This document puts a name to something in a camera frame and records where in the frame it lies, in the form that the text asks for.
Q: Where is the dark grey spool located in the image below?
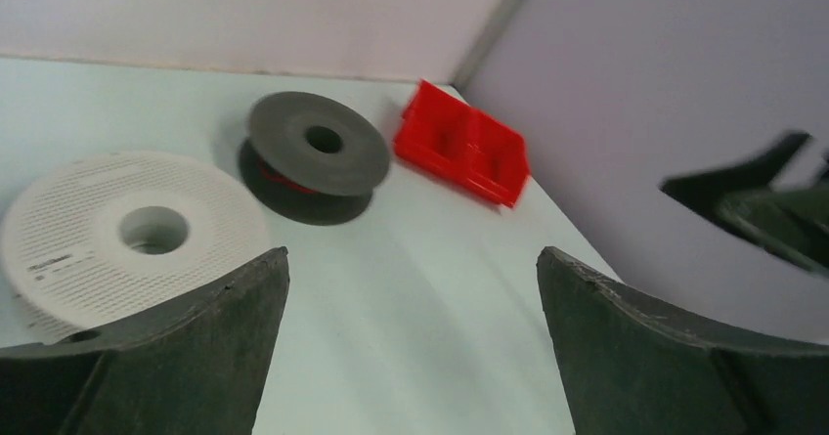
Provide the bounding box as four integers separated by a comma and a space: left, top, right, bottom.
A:
238, 91, 391, 226

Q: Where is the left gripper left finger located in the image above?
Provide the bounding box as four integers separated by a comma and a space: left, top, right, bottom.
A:
1, 247, 289, 434

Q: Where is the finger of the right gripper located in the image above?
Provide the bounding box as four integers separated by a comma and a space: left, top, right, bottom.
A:
718, 186, 828, 277
660, 130, 812, 225

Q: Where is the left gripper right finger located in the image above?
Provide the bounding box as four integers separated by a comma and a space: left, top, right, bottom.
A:
537, 246, 828, 434

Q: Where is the white translucent spool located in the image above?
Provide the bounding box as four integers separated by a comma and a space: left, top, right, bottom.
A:
1, 152, 271, 343

